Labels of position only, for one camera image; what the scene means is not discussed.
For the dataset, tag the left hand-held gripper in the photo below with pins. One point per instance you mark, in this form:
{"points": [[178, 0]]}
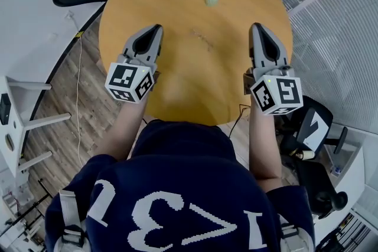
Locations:
{"points": [[127, 82]]}

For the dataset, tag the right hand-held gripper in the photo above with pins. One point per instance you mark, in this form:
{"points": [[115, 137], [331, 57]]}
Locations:
{"points": [[280, 94]]}

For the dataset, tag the person's right forearm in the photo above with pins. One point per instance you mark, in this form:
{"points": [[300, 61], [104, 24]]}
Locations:
{"points": [[264, 147]]}

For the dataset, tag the person's left forearm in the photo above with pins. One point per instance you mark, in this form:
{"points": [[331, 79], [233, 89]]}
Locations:
{"points": [[124, 132]]}

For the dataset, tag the black office chair holding paper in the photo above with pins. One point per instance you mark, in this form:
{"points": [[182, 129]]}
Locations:
{"points": [[291, 138]]}

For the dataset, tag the white paper with black mark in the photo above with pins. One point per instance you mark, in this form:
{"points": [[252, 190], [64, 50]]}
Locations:
{"points": [[320, 132]]}

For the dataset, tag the small white bottle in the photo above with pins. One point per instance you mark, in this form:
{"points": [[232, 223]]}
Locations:
{"points": [[305, 155]]}

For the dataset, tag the person's navy printed shirt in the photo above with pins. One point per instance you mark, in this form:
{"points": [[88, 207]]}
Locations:
{"points": [[177, 180]]}

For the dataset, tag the black mesh office chair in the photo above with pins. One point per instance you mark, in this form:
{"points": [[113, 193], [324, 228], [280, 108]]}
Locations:
{"points": [[316, 186]]}

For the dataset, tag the white desk with clutter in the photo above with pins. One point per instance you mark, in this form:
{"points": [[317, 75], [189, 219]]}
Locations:
{"points": [[351, 171]]}

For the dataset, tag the white desk with slanted legs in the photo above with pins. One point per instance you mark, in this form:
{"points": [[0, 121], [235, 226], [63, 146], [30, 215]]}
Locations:
{"points": [[17, 124]]}

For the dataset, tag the black box on desk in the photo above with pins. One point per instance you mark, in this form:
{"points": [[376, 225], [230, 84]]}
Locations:
{"points": [[4, 109]]}

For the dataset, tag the black metal stand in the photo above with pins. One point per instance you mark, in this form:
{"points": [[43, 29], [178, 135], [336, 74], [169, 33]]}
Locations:
{"points": [[32, 209]]}

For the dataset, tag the black metal rack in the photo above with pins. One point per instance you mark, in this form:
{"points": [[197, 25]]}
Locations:
{"points": [[348, 236]]}

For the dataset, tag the white wall socket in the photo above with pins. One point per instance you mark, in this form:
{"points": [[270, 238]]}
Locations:
{"points": [[69, 15]]}

